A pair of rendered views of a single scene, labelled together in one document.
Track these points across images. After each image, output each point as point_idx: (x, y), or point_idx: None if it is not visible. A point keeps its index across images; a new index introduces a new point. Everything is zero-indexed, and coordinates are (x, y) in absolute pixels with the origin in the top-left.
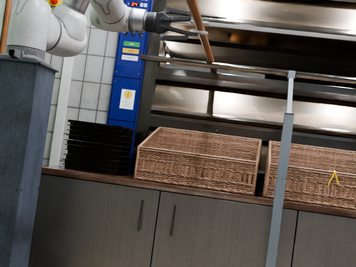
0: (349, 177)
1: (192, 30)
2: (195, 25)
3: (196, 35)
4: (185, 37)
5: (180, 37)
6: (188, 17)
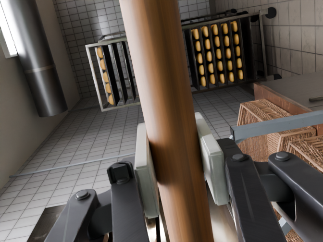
0: (320, 163)
1: (208, 143)
2: (174, 0)
3: (229, 140)
4: (284, 153)
5: (309, 172)
6: (118, 187)
